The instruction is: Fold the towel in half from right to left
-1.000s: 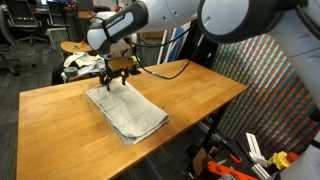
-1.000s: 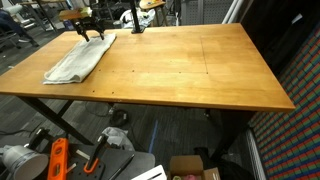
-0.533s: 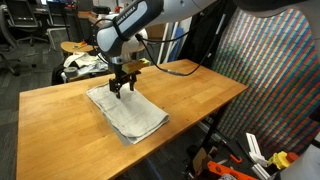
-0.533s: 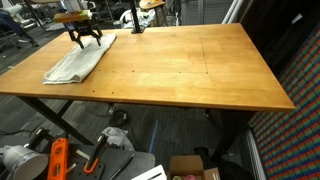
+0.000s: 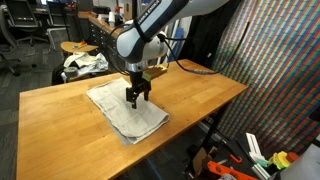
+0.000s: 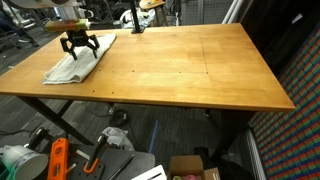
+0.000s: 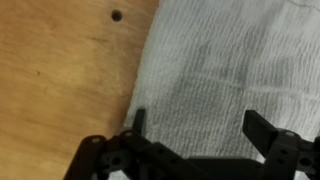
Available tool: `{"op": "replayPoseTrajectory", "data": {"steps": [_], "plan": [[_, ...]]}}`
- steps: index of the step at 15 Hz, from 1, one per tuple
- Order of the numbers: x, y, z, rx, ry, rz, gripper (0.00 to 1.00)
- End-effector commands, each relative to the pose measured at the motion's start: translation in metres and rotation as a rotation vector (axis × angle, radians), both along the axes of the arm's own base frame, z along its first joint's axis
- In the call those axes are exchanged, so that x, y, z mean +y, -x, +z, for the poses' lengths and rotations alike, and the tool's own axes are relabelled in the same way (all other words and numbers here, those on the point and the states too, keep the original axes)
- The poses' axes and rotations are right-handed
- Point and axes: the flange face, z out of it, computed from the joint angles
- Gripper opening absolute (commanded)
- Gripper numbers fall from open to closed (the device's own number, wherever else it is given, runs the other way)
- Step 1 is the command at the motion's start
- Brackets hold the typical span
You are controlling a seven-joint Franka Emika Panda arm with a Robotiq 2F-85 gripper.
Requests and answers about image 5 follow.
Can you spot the black table leg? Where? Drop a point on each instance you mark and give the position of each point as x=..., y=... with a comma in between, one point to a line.
x=213, y=133

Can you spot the white aluminium extrusion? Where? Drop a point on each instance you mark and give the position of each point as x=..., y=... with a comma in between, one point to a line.
x=254, y=145
x=261, y=171

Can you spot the grey duct tape roll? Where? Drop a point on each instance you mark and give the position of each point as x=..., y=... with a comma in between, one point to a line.
x=70, y=71

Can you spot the white plastic bucket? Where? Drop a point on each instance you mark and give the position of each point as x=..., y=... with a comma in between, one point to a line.
x=303, y=166

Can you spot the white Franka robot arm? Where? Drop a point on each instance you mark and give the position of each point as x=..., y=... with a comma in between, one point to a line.
x=140, y=46

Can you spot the multicolour patterned backdrop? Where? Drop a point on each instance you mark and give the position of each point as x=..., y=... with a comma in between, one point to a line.
x=280, y=83

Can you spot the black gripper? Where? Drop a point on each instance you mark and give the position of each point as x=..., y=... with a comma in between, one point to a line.
x=137, y=83

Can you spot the white woven towel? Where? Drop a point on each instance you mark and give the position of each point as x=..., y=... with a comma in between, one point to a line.
x=116, y=110

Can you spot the silver metal rail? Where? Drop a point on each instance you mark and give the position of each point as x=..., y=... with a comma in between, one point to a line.
x=208, y=128

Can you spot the small open cardboard box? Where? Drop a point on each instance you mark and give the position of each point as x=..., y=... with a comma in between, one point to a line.
x=201, y=160

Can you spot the crumpled white cloth pile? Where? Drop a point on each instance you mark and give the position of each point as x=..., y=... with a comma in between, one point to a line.
x=88, y=61

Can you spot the small yellow red tool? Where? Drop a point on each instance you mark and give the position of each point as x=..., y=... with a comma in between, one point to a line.
x=80, y=44

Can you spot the orange red cap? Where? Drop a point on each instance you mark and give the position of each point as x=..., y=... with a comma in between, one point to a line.
x=292, y=157

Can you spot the black equipment case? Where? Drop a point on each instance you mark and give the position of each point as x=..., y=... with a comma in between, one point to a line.
x=100, y=10

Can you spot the black bottle red top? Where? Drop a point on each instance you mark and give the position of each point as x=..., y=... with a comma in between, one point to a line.
x=118, y=16

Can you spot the white paper cup stack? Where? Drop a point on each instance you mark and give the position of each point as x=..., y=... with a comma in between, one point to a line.
x=111, y=20

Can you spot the large cardboard box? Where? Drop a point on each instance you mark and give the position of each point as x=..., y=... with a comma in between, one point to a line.
x=127, y=11

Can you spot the round wooden side table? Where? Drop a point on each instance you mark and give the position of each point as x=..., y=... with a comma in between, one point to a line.
x=75, y=47

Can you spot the black tool board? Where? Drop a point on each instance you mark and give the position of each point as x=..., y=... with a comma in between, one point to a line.
x=233, y=146

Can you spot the orange spirit level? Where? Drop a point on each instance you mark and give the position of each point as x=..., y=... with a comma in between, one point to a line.
x=223, y=170

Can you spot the yellow green plastic part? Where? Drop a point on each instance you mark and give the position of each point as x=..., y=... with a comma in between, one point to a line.
x=279, y=160

